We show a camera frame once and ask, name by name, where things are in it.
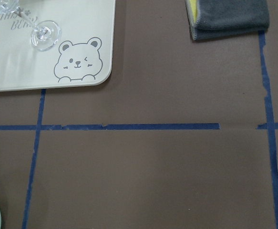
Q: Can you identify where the cream bear tray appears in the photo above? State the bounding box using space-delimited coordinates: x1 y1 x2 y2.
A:
0 0 115 92

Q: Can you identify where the grey folded cloth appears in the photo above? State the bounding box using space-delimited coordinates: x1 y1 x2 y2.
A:
185 0 269 41

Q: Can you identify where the clear wine glass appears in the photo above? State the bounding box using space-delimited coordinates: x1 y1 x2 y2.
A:
0 0 62 52

